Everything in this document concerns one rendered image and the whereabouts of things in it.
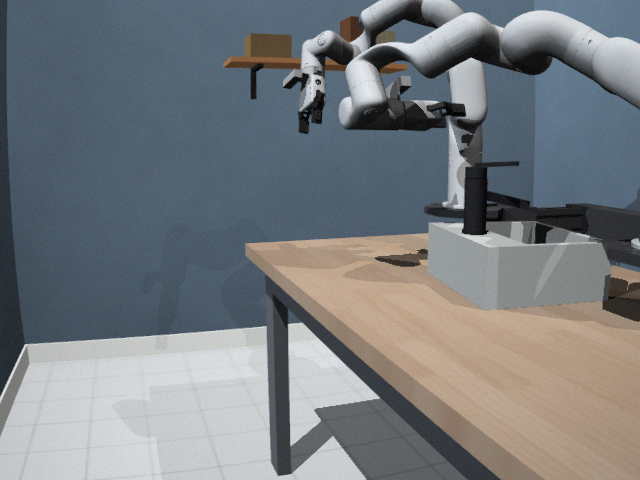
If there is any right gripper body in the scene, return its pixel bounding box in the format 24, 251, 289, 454
299, 74, 325, 114

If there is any white rectangular sink basin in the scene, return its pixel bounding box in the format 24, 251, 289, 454
427, 221, 612, 310

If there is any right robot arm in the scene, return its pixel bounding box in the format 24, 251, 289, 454
283, 0, 488, 209

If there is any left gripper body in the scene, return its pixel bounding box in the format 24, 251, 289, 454
397, 101, 443, 131

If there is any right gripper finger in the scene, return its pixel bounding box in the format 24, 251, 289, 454
298, 110, 311, 134
311, 90, 325, 124

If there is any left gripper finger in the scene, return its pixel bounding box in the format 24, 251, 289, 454
427, 101, 466, 117
432, 116, 447, 128

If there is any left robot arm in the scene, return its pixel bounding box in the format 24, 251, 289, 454
339, 10, 640, 130

